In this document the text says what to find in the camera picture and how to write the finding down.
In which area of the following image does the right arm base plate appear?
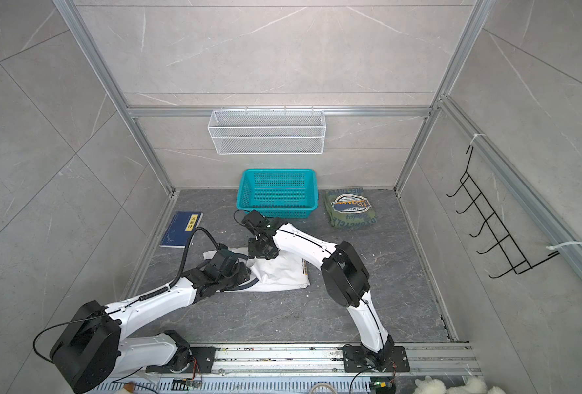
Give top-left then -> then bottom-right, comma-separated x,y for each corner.
340,344 -> 411,374

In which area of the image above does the blue book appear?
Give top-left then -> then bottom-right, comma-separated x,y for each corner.
160,211 -> 203,249

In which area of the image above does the black wire hook rack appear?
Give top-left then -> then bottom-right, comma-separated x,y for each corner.
446,146 -> 560,280

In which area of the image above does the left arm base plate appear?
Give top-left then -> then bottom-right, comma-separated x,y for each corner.
145,345 -> 217,374

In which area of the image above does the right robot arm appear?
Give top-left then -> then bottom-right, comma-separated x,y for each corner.
242,211 -> 394,369

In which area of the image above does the green tank top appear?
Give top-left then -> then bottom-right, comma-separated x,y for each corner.
324,187 -> 377,230

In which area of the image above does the white plush toy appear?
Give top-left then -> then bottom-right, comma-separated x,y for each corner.
412,375 -> 508,394

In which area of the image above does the white wire mesh shelf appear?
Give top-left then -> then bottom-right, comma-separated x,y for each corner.
207,109 -> 327,155

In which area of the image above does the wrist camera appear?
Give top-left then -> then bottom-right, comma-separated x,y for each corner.
211,249 -> 239,272
241,210 -> 271,237

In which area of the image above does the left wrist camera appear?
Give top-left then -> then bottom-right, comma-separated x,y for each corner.
211,249 -> 239,272

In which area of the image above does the white patterned tank top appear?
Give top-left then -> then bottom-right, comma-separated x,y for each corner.
201,245 -> 312,292

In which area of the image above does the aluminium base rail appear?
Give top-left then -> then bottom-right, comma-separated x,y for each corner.
192,343 -> 483,378

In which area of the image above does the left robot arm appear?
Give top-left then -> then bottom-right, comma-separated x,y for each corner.
50,250 -> 252,393

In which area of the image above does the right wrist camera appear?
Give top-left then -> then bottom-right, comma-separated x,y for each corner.
241,210 -> 271,237

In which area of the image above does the teal plastic basket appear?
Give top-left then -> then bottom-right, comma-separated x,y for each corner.
236,169 -> 319,218

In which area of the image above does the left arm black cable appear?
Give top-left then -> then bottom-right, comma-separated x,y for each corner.
170,226 -> 220,289

